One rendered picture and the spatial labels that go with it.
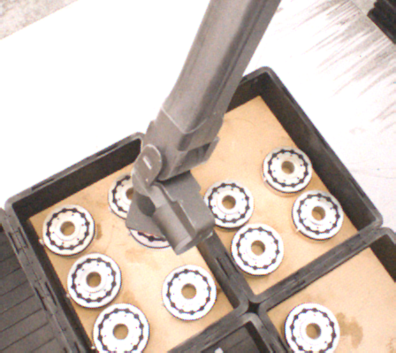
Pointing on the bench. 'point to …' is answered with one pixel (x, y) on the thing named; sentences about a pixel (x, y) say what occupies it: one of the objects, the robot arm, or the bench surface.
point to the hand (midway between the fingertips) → (156, 214)
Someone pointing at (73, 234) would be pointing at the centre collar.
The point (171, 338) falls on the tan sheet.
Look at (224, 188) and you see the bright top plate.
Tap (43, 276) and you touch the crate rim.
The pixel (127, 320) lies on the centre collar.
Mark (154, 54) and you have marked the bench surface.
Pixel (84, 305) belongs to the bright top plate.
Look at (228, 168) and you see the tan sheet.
